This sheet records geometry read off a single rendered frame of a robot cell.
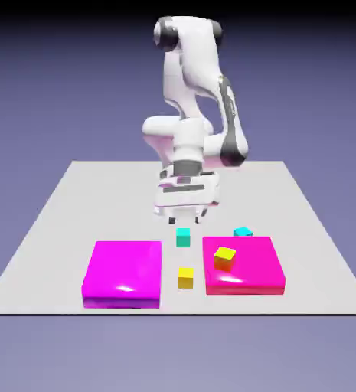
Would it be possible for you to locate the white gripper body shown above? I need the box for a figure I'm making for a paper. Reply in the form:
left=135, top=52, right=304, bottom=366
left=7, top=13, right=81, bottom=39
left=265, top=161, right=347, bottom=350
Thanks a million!
left=152, top=171, right=222, bottom=217

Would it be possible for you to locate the small teal cube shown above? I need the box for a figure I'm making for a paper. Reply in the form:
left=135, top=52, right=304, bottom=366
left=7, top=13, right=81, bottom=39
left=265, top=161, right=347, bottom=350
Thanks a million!
left=175, top=227, right=191, bottom=248

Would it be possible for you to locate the small yellow cube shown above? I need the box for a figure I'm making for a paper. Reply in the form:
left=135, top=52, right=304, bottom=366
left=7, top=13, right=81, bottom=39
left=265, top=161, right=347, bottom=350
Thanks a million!
left=177, top=266, right=195, bottom=290
left=213, top=246, right=237, bottom=273

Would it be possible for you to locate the large magenta box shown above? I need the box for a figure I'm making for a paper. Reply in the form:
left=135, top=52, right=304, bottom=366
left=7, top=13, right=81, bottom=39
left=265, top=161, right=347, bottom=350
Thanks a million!
left=81, top=240, right=164, bottom=309

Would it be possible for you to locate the large pink box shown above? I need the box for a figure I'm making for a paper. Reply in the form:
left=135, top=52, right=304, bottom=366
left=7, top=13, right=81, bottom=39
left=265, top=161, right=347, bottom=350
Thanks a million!
left=201, top=236, right=287, bottom=296

